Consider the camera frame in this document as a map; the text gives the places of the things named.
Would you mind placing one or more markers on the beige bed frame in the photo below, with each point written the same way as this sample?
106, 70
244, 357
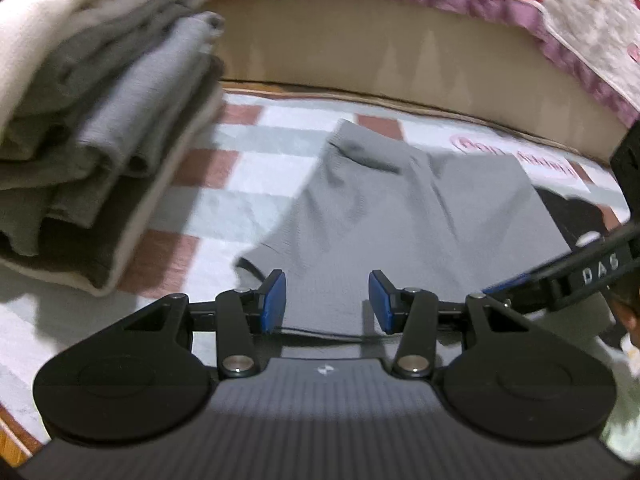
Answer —
400, 50

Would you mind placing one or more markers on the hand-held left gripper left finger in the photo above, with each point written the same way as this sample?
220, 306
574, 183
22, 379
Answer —
275, 302

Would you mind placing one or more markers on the grey knit garment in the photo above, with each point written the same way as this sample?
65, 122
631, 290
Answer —
400, 210

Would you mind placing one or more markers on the light green cloth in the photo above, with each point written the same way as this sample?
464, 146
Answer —
622, 400

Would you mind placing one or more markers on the checkered blanket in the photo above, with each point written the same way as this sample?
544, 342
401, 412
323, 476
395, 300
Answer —
240, 180

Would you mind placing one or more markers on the blue-grey folded garment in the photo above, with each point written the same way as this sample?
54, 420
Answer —
145, 90

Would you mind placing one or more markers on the cream folded cloth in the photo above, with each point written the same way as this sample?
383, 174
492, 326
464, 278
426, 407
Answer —
60, 15

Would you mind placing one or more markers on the person's right hand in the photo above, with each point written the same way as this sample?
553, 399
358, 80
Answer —
629, 315

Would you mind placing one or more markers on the red printed quilt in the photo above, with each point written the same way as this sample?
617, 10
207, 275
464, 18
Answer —
575, 5

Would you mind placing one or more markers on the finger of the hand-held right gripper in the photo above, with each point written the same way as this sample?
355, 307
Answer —
595, 272

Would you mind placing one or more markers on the black cloth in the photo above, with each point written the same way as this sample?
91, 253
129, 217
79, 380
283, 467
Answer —
575, 215

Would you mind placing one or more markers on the dark grey folded garment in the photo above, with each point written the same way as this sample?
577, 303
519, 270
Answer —
45, 160

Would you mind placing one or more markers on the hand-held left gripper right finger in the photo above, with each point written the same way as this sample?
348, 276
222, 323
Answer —
380, 305

